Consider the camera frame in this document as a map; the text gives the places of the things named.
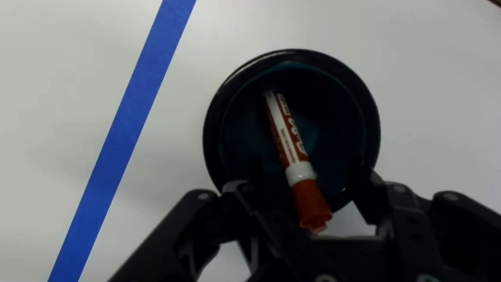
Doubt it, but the dark round bowl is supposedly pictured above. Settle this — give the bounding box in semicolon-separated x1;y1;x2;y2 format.
201;47;383;215

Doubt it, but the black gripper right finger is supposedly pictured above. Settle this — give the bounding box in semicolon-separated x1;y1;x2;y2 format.
359;170;501;282

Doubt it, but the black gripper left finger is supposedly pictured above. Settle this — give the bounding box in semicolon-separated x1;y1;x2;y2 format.
109;179;315;282

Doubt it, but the blue tape strip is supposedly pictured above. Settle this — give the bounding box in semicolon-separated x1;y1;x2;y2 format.
48;0;200;282

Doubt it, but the red whiteboard marker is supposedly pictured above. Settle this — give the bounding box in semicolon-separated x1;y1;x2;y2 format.
264;91;334;235

